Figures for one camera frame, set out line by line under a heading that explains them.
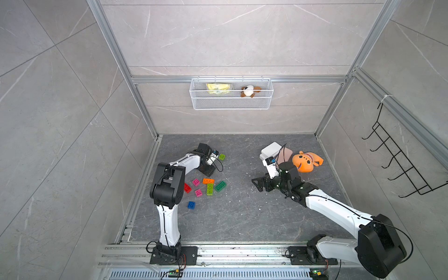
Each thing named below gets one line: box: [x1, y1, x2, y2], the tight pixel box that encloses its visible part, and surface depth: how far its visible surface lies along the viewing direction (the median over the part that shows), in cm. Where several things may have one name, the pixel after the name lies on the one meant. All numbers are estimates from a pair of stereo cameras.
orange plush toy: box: [291, 150, 325, 173], surface depth 97 cm
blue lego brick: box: [187, 201, 196, 210], surface depth 89 cm
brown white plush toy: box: [240, 85, 262, 98], surface depth 89 cm
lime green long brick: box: [206, 183, 214, 196], surface depth 94 cm
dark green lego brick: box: [214, 180, 227, 192], surface depth 95 cm
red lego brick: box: [184, 182, 192, 194], surface depth 95 cm
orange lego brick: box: [202, 177, 216, 185], surface depth 98 cm
